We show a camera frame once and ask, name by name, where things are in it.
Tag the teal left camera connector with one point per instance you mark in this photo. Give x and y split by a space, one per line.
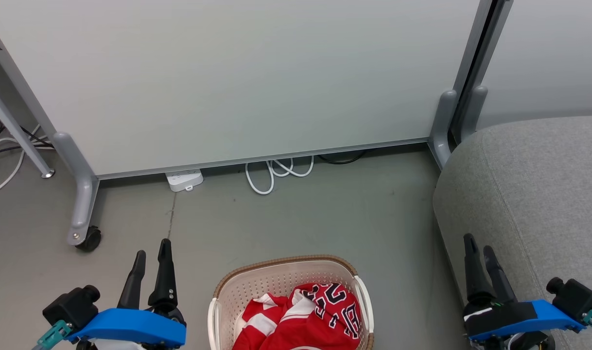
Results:
55 333

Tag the right gripper body blue mount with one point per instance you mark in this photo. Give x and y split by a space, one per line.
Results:
519 316

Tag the narrow white partition panel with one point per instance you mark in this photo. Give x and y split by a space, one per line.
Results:
548 58

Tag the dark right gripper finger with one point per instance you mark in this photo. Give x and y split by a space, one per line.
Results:
475 277
499 279

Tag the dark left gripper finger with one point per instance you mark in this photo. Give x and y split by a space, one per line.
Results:
165 282
133 287

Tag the cream plastic laundry basket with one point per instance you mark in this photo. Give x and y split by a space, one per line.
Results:
257 287

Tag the black caster wheel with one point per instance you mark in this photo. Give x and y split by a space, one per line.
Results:
91 239

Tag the white power strip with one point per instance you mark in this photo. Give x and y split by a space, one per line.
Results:
184 179

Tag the grey fabric sofa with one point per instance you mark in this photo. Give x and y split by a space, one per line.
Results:
534 194

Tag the grey metal table leg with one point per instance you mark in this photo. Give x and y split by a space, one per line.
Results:
19 133

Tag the left gripper body blue mount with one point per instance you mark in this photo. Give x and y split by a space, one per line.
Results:
130 328

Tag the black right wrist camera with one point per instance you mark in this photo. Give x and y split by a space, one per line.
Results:
575 294

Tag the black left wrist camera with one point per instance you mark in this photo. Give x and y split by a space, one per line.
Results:
72 306

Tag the red and white jersey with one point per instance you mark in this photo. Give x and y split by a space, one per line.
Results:
301 325

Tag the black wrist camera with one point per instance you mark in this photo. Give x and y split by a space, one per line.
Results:
575 294
72 306

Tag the large white partition panel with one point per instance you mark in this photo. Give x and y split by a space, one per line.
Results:
228 82

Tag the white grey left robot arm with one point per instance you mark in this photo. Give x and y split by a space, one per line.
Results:
116 346

